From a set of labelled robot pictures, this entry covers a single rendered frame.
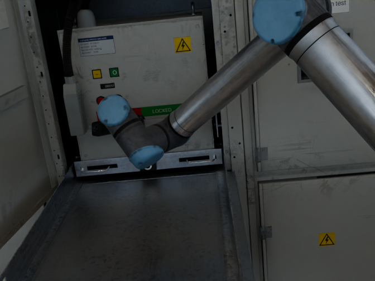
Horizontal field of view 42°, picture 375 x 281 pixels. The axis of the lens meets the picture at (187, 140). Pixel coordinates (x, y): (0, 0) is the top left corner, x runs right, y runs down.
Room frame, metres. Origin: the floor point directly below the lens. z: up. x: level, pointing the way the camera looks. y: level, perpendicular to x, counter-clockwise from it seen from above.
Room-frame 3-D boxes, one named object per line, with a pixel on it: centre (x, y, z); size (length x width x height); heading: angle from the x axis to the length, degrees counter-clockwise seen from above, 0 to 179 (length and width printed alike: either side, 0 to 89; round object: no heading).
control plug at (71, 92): (1.61, 0.36, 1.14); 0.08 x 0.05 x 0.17; 177
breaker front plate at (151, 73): (1.67, 0.15, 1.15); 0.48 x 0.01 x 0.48; 87
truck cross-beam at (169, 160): (1.68, 0.15, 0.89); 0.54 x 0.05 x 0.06; 87
